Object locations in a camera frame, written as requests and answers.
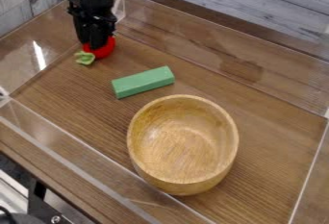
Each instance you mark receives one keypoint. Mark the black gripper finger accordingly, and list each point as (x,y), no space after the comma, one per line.
(93,30)

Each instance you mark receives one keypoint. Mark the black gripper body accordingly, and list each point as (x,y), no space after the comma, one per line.
(90,11)

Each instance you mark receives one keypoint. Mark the green rectangular block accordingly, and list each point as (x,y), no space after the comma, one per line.
(129,85)

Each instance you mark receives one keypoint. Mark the black metal stand base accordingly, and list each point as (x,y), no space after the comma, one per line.
(36,202)

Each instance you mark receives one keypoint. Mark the wooden bowl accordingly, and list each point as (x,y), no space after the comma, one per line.
(181,143)

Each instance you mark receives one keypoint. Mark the red plush strawberry green stem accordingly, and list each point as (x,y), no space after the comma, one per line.
(88,55)

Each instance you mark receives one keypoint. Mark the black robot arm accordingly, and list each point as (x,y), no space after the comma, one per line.
(93,21)

